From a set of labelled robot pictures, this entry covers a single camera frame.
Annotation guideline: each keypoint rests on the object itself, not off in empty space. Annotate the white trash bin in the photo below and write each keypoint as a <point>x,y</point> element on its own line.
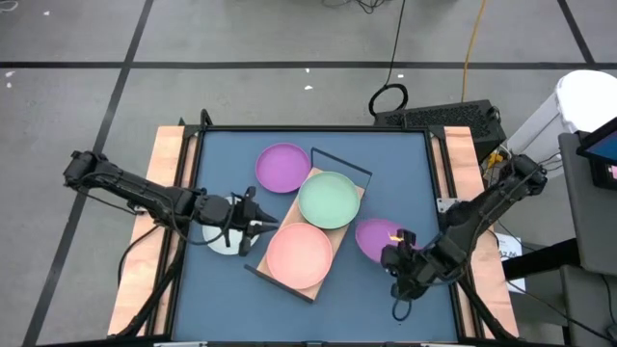
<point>588,96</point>

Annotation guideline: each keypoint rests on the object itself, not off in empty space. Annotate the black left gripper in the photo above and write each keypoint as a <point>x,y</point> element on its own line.
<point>217,209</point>

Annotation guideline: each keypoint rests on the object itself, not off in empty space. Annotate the pink round plate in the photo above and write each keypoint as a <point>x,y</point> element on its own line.
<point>300,255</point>

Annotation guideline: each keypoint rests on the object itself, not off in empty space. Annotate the black perforated computer case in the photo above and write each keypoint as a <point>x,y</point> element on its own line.
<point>443,118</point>

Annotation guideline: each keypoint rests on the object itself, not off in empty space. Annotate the black metal beam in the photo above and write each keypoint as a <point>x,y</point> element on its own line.
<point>540,260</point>

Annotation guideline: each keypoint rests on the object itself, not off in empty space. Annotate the purple round plate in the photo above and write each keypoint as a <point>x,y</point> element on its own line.
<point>373,238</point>
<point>283,168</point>

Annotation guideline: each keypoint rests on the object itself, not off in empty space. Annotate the black metal table frame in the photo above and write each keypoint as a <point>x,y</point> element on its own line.
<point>313,128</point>

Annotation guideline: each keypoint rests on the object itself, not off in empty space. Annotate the light wooden side board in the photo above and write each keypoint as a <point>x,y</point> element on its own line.
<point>458,144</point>
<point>166,140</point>

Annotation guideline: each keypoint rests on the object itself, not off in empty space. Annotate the white round plate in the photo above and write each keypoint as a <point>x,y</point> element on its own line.
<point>222,243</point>

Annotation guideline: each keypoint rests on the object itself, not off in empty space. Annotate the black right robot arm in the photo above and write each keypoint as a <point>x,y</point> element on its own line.
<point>482,212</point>

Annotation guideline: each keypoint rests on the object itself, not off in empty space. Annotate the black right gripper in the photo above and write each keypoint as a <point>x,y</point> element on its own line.
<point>414,265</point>

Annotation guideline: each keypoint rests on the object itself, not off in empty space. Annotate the blue table mat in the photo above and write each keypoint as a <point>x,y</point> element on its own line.
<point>385,144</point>

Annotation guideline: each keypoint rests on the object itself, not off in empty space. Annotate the grey metal cart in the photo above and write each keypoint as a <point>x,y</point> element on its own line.
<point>593,226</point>

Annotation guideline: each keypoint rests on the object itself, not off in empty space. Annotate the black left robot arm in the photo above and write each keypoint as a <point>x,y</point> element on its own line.
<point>144,193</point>

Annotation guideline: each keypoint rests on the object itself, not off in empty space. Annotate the white paper sheet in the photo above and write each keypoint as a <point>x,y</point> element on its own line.
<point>510,248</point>

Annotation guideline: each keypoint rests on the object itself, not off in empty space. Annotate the mint green round plate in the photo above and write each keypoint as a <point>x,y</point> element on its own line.
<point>329,200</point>

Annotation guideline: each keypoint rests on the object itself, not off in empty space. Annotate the black screen device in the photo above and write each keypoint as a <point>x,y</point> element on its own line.
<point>605,149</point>

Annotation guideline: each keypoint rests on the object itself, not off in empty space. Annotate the yellow plug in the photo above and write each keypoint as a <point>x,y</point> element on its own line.
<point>495,160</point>

